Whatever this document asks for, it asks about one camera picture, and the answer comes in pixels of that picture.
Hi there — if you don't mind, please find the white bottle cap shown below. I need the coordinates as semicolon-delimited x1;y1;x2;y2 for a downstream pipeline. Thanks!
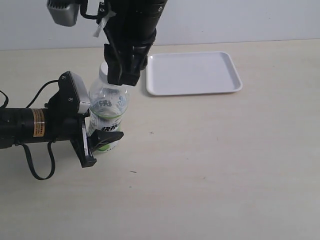
98;61;108;83

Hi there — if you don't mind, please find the clear lime drink bottle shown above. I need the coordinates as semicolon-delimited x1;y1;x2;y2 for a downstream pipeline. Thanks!
86;81;131;154

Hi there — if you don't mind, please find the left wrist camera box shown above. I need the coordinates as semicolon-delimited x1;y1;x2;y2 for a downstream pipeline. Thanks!
58;71;90;116

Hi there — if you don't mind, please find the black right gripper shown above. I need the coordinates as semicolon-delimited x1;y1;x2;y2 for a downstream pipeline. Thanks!
103;27;157;87

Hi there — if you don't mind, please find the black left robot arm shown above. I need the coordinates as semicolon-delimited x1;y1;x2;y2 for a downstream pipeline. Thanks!
0;97;124;168

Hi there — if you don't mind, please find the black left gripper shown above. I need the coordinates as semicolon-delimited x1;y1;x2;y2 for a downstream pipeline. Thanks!
45;96;124;168

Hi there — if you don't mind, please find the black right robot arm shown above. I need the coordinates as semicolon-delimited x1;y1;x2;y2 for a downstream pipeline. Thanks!
103;0;167;86

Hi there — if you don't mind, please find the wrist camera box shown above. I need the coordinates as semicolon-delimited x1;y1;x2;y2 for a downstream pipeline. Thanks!
46;0;80;27
58;71;90;116

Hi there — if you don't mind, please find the white plastic tray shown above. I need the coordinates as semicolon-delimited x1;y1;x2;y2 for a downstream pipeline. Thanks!
145;51;243;96

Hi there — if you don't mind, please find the black left camera cable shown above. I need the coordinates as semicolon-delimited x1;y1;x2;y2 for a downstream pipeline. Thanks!
0;79;60;181

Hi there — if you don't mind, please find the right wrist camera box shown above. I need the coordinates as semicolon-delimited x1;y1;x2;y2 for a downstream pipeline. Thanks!
46;0;80;27

